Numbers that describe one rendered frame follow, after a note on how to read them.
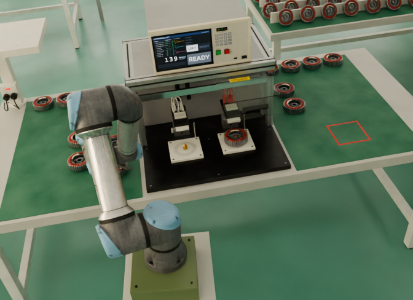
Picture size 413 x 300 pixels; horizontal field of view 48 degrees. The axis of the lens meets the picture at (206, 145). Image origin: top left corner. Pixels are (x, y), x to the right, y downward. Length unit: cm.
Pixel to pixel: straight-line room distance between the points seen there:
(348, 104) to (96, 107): 145
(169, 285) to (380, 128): 130
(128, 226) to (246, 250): 134
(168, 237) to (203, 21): 96
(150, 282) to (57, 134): 114
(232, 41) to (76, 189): 94
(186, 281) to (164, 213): 26
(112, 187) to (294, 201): 171
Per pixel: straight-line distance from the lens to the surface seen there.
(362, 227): 291
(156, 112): 234
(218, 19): 206
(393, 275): 273
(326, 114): 243
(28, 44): 239
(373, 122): 241
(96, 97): 148
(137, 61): 223
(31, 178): 228
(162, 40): 202
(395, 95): 265
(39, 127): 260
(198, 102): 233
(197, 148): 216
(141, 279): 163
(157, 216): 149
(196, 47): 205
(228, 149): 214
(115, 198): 148
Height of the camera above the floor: 213
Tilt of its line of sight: 38 degrees down
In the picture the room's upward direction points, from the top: 5 degrees counter-clockwise
